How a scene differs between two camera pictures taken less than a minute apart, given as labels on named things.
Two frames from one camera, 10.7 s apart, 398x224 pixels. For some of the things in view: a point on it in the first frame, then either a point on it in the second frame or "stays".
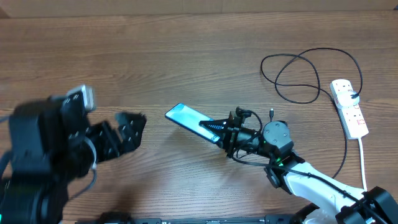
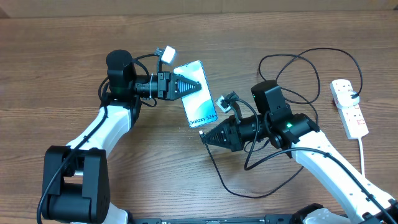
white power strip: x=353 y=119 stays
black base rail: x=214 y=220 stays
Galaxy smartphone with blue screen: x=189 y=119 to x=198 y=106
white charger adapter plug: x=344 y=99 stays
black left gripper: x=132 y=138 to x=168 y=87
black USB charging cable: x=319 y=88 to x=281 y=71
